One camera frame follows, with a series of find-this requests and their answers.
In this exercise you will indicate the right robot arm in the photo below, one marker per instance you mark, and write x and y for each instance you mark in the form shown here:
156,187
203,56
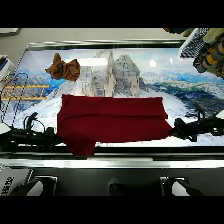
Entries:
210,126

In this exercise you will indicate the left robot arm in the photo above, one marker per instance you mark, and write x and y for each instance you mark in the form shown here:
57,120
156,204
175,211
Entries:
20,138

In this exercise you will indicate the brown striped garment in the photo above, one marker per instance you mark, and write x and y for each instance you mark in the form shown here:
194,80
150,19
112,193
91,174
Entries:
63,70

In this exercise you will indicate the silver frame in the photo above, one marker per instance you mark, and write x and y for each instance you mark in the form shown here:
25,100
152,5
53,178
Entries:
110,163

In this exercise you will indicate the black white checked garment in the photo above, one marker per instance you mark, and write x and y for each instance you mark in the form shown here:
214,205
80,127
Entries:
195,45

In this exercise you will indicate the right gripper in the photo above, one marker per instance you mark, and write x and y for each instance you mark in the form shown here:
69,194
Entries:
180,129

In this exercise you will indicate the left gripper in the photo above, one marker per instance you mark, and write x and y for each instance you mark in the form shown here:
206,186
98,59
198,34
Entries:
50,138

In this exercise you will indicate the red long-sleeved shirt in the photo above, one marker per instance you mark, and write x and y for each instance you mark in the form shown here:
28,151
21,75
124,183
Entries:
113,120

